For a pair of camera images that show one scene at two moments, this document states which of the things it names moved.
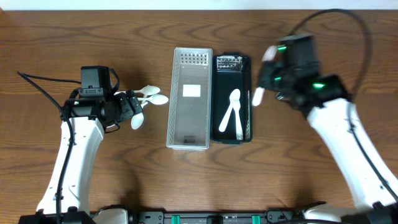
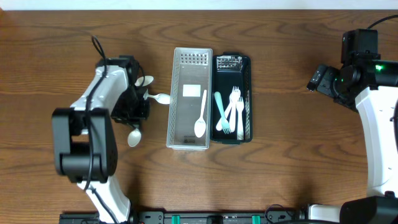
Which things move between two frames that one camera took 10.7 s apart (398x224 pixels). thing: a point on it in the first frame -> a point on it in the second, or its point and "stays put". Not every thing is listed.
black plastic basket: (231, 71) stays put
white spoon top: (149, 90) -> (148, 79)
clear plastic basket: (189, 109) stays put
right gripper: (267, 76) -> (321, 81)
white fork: (270, 55) -> (234, 98)
